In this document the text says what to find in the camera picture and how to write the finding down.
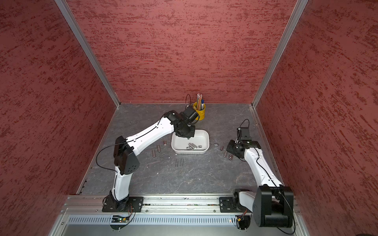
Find white plastic storage box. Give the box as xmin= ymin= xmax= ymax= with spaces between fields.
xmin=171 ymin=129 xmax=210 ymax=154

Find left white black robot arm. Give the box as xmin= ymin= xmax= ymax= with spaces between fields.
xmin=98 ymin=107 xmax=200 ymax=205

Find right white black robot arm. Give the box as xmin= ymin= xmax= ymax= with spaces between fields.
xmin=226 ymin=140 xmax=296 ymax=235

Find yellow pen holder cup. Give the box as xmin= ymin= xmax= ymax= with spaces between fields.
xmin=193 ymin=102 xmax=206 ymax=121

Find pens in yellow cup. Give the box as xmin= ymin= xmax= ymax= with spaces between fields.
xmin=195 ymin=93 xmax=204 ymax=111

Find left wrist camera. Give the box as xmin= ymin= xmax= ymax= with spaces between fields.
xmin=181 ymin=106 xmax=200 ymax=125

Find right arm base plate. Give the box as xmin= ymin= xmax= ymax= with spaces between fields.
xmin=219 ymin=197 xmax=252 ymax=214

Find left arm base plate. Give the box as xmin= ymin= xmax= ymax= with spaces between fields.
xmin=102 ymin=195 xmax=144 ymax=213

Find aluminium front rail frame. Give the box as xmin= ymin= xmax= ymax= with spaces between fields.
xmin=47 ymin=193 xmax=311 ymax=236

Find right aluminium corner post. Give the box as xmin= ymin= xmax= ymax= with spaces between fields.
xmin=252 ymin=0 xmax=308 ymax=109

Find aluminium corner post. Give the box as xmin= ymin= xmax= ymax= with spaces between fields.
xmin=252 ymin=0 xmax=308 ymax=109
xmin=55 ymin=0 xmax=121 ymax=109

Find left aluminium corner post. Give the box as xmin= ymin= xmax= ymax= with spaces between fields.
xmin=55 ymin=0 xmax=121 ymax=109

